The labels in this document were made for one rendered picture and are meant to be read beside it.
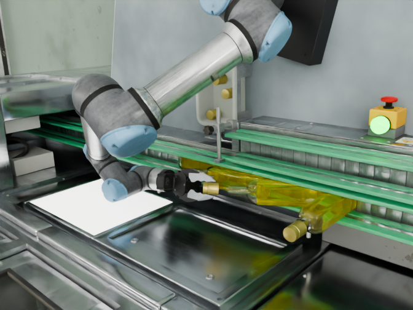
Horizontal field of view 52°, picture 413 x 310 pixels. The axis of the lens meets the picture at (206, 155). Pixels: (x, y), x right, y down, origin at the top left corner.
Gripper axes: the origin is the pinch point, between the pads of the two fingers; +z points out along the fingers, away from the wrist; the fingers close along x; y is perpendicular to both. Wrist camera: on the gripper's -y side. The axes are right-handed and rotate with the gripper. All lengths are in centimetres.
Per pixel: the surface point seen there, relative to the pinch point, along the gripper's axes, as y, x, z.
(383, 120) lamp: 15.1, -21.1, 41.4
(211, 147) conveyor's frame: 16.0, -11.6, -14.0
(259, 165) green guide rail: 7.7, -7.4, 11.0
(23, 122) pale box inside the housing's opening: -8, -16, -98
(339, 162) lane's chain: 15.2, -10.1, 31.0
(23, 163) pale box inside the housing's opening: -5, 2, -102
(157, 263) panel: -19.2, 18.1, 1.3
